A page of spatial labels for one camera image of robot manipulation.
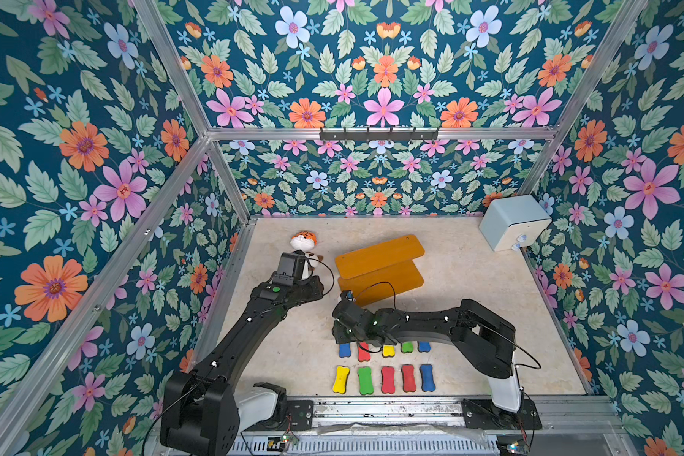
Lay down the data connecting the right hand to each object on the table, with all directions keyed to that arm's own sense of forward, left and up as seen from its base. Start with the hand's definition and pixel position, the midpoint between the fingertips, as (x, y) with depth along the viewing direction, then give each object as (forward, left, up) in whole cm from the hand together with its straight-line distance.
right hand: (334, 331), depth 86 cm
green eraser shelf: (-3, -23, -2) cm, 23 cm away
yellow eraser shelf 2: (-12, -3, -1) cm, 13 cm away
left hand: (+10, +3, +12) cm, 15 cm away
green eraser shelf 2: (-14, -10, -4) cm, 18 cm away
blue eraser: (-5, -3, -3) cm, 7 cm away
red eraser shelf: (-6, -9, -2) cm, 11 cm away
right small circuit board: (-27, -49, -3) cm, 56 cm away
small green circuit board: (-28, +8, -1) cm, 29 cm away
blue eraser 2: (-3, -28, -3) cm, 28 cm away
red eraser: (-12, -16, -4) cm, 21 cm away
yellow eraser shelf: (-5, -17, -1) cm, 18 cm away
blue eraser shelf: (-12, -28, -2) cm, 30 cm away
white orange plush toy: (+33, +14, +4) cm, 36 cm away
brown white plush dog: (+27, +11, 0) cm, 29 cm away
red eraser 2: (-12, -22, -2) cm, 25 cm away
